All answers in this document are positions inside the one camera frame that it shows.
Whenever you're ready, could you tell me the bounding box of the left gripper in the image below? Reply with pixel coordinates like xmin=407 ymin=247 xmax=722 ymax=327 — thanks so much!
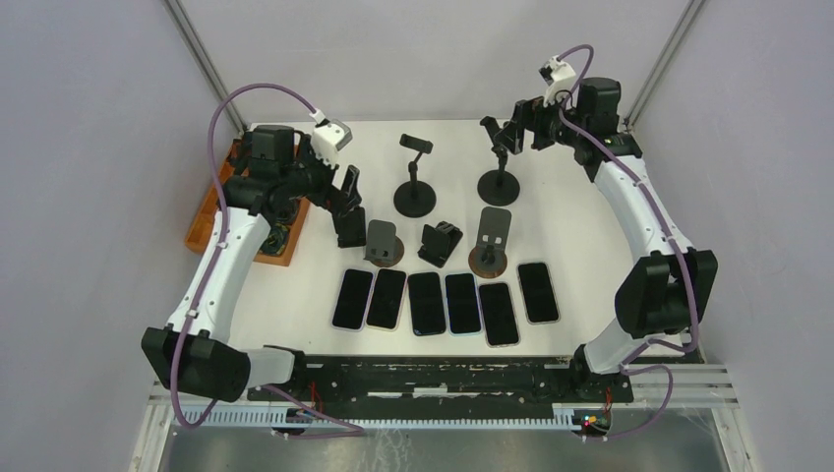
xmin=280 ymin=135 xmax=360 ymax=217

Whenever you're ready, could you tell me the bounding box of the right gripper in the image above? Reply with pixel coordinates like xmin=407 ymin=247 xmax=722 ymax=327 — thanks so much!
xmin=496 ymin=87 xmax=588 ymax=154

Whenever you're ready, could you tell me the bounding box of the black folding phone stand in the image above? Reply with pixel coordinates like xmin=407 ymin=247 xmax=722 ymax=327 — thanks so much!
xmin=332 ymin=206 xmax=367 ymax=249

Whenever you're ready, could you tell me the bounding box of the black round-base phone stand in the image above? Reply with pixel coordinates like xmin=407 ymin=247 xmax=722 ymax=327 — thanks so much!
xmin=393 ymin=134 xmax=437 ymax=218

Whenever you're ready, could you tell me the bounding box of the wood-base phone stand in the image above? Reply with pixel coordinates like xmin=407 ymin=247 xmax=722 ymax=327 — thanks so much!
xmin=364 ymin=219 xmax=404 ymax=268

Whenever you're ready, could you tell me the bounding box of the lilac case smartphone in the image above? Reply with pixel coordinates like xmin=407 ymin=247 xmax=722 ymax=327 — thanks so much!
xmin=331 ymin=268 xmax=374 ymax=330

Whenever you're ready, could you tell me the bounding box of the cream case smartphone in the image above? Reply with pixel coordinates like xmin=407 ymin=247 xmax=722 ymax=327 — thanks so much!
xmin=366 ymin=268 xmax=407 ymax=330

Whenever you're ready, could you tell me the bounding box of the black small phone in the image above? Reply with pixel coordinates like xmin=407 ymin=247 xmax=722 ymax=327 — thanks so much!
xmin=407 ymin=272 xmax=447 ymax=336

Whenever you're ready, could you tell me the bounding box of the light blue case phone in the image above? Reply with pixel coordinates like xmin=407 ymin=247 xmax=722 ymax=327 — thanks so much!
xmin=445 ymin=273 xmax=482 ymax=335

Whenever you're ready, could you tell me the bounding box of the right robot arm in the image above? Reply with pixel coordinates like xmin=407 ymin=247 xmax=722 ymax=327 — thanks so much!
xmin=481 ymin=77 xmax=718 ymax=401

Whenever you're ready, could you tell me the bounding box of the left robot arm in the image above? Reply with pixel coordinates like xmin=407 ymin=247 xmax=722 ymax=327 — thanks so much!
xmin=141 ymin=120 xmax=366 ymax=402

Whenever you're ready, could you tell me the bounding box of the small black folding stand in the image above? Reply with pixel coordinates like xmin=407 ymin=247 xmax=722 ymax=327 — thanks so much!
xmin=417 ymin=221 xmax=463 ymax=268

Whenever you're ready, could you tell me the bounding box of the wooden compartment tray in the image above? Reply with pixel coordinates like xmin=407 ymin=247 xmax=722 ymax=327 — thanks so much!
xmin=184 ymin=140 xmax=311 ymax=267

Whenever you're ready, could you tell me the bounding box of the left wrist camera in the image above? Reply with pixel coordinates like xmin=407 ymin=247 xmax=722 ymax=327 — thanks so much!
xmin=311 ymin=120 xmax=353 ymax=169

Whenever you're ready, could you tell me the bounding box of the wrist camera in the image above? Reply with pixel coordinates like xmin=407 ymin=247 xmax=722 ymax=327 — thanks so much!
xmin=311 ymin=120 xmax=353 ymax=169
xmin=539 ymin=56 xmax=576 ymax=107

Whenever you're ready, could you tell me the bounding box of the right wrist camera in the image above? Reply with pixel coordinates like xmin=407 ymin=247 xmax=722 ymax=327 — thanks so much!
xmin=539 ymin=56 xmax=576 ymax=107

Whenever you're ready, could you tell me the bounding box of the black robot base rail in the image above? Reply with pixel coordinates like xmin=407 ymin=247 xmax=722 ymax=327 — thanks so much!
xmin=281 ymin=355 xmax=634 ymax=420

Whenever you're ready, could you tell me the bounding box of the white cable duct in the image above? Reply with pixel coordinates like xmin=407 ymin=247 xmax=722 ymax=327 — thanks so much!
xmin=202 ymin=406 xmax=590 ymax=433

